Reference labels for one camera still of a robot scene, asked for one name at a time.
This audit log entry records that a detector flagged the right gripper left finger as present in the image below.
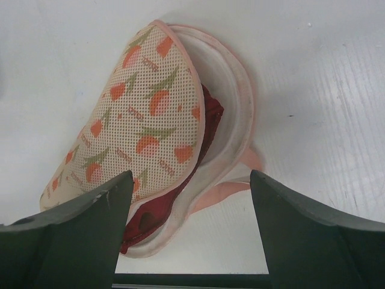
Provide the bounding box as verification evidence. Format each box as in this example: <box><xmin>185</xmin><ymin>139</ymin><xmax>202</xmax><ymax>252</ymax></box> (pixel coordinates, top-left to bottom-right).
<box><xmin>1</xmin><ymin>171</ymin><xmax>134</xmax><ymax>288</ymax></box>

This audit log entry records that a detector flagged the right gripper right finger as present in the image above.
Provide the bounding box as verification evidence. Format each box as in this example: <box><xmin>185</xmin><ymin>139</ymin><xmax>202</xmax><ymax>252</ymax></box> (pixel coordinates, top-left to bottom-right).
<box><xmin>250</xmin><ymin>170</ymin><xmax>384</xmax><ymax>288</ymax></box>

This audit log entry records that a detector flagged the floral mesh laundry bag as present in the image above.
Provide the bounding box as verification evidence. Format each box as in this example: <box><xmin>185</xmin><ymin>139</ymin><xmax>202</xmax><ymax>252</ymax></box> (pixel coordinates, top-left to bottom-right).
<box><xmin>40</xmin><ymin>20</ymin><xmax>262</xmax><ymax>258</ymax></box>

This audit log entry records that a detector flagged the dark red bra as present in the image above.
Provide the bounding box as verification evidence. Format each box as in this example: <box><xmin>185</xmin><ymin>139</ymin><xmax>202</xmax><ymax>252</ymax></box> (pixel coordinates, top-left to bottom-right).
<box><xmin>120</xmin><ymin>86</ymin><xmax>224</xmax><ymax>254</ymax></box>

